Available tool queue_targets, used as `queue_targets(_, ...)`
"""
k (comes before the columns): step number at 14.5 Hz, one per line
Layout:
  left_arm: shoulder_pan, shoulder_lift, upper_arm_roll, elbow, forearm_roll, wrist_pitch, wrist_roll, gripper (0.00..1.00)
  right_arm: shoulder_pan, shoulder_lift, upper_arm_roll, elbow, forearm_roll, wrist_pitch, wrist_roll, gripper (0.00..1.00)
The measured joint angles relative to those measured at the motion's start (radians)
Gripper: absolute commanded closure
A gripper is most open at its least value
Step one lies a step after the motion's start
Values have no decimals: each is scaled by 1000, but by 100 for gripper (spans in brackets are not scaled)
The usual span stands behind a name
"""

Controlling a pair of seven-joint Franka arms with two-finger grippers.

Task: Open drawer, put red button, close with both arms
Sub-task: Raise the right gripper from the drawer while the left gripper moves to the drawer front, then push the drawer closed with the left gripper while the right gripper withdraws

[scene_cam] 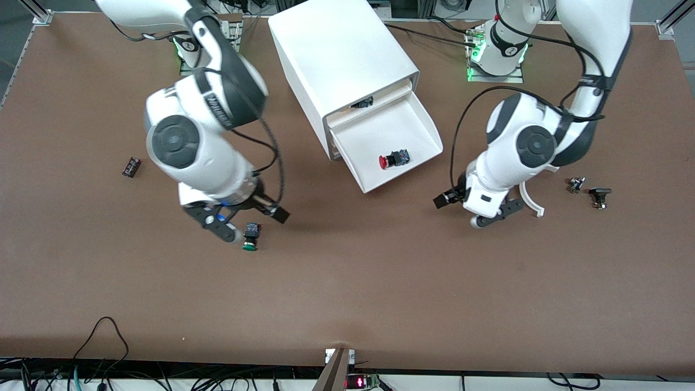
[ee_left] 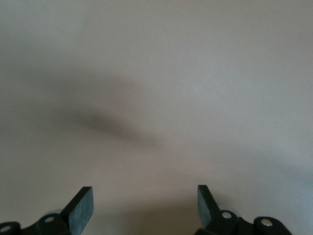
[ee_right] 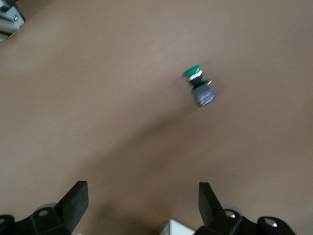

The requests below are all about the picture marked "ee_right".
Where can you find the green push button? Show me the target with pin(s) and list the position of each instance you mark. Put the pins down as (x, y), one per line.
(204, 95)

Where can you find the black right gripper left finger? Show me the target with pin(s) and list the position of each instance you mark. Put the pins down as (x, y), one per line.
(73, 205)

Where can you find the metal frame corner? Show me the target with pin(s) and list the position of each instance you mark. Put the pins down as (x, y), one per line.
(7, 22)

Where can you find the white drawer cabinet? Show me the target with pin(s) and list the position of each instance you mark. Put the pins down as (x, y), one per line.
(178, 228)

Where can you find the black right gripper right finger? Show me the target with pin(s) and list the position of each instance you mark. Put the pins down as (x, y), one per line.
(207, 205)

